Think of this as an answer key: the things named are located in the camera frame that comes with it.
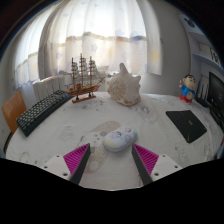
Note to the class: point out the white cartoon-printed computer mouse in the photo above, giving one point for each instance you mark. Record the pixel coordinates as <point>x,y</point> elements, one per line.
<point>119,139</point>

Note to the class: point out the orange wooden chair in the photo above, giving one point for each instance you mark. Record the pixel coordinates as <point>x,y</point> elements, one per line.
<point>13,111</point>

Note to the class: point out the black mouse pad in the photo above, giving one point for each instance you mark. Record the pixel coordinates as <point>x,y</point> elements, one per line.
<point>186,125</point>

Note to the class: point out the black computer keyboard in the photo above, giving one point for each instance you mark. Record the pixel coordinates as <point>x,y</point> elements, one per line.
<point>41,111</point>

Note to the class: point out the white printed tablecloth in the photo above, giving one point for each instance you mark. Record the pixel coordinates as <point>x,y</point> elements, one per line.
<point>73,126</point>

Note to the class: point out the black router with antennas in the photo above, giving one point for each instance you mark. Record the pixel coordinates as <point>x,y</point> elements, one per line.
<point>203,100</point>

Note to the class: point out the white radiator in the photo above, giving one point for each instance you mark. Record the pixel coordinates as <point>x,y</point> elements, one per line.
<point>46,87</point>

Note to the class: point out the sheer white printed curtain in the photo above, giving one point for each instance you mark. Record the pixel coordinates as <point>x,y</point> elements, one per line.
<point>93,33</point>

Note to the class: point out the cartoon boy figure clock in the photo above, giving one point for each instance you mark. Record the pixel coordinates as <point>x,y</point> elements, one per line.
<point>187,88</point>

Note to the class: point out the black computer monitor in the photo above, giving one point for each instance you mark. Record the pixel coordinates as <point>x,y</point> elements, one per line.
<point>217,96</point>

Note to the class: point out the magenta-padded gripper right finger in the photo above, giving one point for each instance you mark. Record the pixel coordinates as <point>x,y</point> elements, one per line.
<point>145,158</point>

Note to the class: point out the wooden sailing ship model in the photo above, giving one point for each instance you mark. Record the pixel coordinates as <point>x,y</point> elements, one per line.
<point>81,88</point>

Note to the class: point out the large white conch shell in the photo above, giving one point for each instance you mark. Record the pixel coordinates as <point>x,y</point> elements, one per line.
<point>125,88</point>

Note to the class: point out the white wall shelf unit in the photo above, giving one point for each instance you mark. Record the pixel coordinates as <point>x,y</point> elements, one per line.
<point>206,46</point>

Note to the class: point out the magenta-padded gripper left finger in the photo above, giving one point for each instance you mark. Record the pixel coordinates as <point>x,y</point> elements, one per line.
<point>77,157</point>

